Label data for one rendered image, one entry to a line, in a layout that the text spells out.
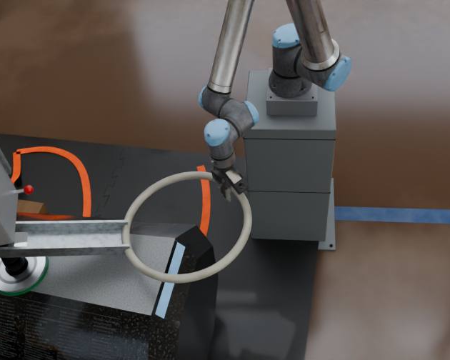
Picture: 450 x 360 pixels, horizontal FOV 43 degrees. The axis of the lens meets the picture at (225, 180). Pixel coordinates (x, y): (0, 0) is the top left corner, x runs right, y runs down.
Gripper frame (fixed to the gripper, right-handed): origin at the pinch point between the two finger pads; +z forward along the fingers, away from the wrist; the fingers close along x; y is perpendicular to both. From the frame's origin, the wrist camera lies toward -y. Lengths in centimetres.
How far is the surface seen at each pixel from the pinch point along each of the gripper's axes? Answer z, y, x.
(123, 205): 78, 99, 17
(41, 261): -4, 29, 71
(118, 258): 1, 12, 49
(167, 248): 2.7, 2.2, 32.8
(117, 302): 1, -4, 59
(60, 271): 0, 22, 68
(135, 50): 80, 219, -73
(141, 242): 2.0, 11.3, 38.2
